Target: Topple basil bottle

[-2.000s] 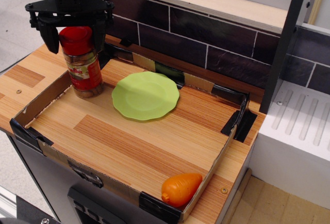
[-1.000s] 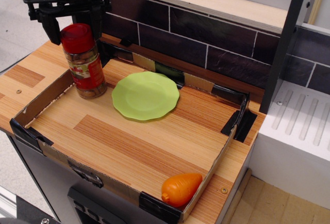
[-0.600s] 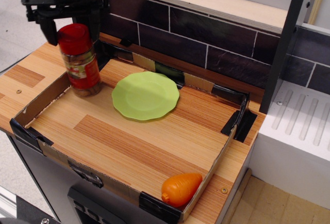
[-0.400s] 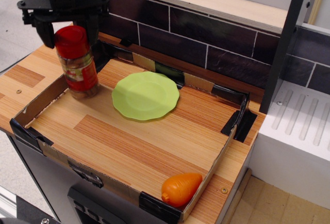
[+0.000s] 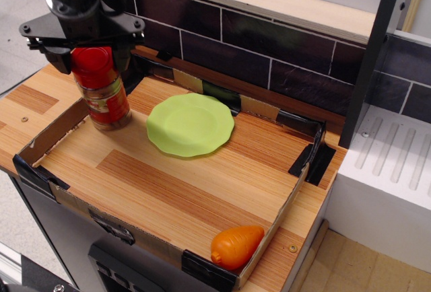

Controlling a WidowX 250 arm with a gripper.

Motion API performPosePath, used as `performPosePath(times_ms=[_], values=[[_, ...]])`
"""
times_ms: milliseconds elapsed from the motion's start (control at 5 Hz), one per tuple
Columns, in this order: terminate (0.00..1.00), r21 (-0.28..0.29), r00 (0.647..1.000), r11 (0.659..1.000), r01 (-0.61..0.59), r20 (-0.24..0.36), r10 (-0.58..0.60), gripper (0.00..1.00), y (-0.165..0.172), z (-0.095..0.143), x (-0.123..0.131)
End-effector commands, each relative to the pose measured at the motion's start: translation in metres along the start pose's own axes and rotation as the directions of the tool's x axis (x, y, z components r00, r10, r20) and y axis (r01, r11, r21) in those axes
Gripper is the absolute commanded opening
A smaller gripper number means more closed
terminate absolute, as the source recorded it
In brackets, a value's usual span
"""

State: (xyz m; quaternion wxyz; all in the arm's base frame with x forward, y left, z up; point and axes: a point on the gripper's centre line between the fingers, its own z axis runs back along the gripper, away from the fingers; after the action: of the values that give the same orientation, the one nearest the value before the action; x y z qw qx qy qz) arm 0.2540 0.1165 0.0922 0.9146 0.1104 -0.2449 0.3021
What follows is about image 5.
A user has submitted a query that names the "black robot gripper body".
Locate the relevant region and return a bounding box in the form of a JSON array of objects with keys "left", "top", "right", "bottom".
[{"left": 19, "top": 0, "right": 145, "bottom": 52}]

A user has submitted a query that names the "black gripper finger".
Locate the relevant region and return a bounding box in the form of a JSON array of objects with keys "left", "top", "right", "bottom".
[
  {"left": 42, "top": 46, "right": 71, "bottom": 73},
  {"left": 112, "top": 42, "right": 133, "bottom": 72}
]

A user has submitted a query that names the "red-capped basil spice bottle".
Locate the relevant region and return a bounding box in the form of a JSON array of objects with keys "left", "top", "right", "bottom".
[{"left": 71, "top": 47, "right": 131, "bottom": 131}]

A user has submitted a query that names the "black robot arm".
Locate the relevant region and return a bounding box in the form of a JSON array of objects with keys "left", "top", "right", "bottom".
[{"left": 19, "top": 0, "right": 145, "bottom": 74}]

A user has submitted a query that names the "taped cardboard fence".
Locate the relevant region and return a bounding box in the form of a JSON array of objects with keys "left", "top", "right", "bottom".
[{"left": 13, "top": 57, "right": 343, "bottom": 291}]

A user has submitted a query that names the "light green plastic plate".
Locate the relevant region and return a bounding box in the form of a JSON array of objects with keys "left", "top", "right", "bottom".
[{"left": 146, "top": 93, "right": 235, "bottom": 157}]

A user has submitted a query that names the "light wooden shelf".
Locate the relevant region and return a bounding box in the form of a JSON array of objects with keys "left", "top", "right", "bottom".
[{"left": 209, "top": 0, "right": 376, "bottom": 44}]

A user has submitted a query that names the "black toy oven panel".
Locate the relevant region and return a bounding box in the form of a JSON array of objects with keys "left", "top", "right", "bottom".
[{"left": 88, "top": 244, "right": 173, "bottom": 291}]

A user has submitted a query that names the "orange toy carrot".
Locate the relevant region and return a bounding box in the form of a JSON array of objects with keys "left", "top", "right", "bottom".
[{"left": 211, "top": 225, "right": 265, "bottom": 270}]

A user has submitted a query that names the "white ridged drainboard sink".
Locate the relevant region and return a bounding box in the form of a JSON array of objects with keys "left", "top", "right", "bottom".
[{"left": 325, "top": 106, "right": 430, "bottom": 272}]

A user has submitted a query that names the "dark grey vertical post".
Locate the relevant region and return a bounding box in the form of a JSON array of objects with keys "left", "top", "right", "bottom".
[{"left": 339, "top": 0, "right": 400, "bottom": 149}]

